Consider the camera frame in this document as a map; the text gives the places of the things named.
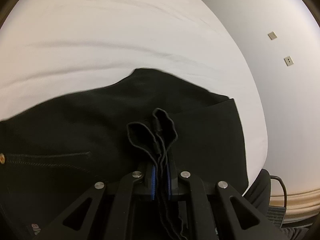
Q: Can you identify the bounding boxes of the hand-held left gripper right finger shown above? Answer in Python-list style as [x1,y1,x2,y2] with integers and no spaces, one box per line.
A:
[165,152,288,240]

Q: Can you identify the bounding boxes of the bed with white sheet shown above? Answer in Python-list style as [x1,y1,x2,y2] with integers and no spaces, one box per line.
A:
[0,0,269,180]

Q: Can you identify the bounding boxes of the black cable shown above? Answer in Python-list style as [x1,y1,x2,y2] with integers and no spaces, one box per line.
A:
[269,175,288,208]

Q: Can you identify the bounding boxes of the black pants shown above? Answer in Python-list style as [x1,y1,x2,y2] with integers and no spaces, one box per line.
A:
[0,67,249,240]

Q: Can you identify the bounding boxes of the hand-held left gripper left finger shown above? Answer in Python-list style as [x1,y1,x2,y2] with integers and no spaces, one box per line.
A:
[32,162,158,240]

